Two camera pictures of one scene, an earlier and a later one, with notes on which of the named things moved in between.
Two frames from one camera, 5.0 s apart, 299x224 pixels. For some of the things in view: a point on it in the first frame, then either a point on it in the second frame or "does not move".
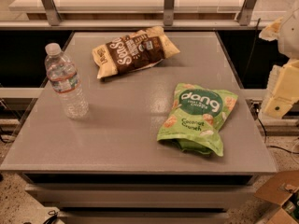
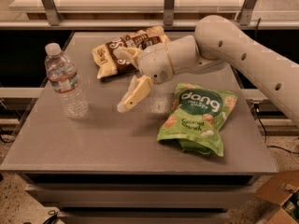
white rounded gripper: (290, 35) to (154, 62)
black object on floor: (51, 219) does not move
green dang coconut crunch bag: (195, 119) does not move
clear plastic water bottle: (64, 80) does not move
